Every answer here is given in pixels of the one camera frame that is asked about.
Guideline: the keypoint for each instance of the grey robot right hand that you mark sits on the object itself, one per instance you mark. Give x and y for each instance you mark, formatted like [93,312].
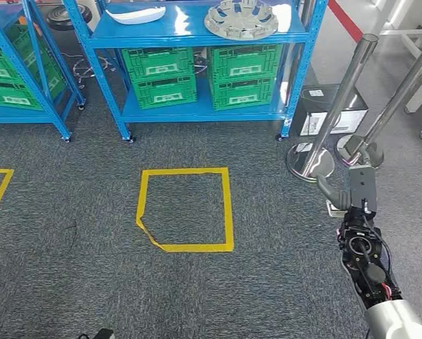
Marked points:
[336,196]

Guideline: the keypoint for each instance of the grey plastic wheel hubcap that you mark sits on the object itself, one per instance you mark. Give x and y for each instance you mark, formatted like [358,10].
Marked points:
[241,21]

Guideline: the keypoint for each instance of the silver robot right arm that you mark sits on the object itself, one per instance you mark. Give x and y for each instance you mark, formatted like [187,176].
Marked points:
[391,318]

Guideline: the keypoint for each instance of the blue metal shelf rack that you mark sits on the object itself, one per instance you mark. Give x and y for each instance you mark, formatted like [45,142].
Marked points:
[143,35]
[19,114]

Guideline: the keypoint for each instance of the white curved plastic part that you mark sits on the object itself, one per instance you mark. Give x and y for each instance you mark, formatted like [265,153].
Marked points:
[136,16]

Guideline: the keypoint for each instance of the metal floor outlet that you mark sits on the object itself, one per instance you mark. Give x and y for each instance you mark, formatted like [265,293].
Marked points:
[334,213]

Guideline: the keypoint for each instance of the black cardboard box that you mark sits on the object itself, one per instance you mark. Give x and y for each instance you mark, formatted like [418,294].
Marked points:
[316,100]

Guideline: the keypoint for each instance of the white table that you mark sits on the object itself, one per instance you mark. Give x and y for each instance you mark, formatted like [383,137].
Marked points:
[419,93]

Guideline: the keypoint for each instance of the red barrier belt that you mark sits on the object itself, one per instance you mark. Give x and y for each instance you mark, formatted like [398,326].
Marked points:
[345,19]

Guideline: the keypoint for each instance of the chrome chair base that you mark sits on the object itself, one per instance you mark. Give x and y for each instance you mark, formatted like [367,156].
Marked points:
[87,70]

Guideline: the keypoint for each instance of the black round stool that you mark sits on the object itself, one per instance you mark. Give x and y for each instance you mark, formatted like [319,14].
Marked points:
[62,18]

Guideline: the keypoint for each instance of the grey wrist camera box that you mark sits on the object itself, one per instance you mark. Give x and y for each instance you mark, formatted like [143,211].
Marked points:
[363,189]

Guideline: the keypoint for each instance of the chrome stanchion post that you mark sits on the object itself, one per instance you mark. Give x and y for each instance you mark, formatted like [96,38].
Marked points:
[398,93]
[337,107]

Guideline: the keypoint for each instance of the grey stanchion post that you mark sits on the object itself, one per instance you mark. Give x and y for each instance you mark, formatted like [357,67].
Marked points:
[308,14]

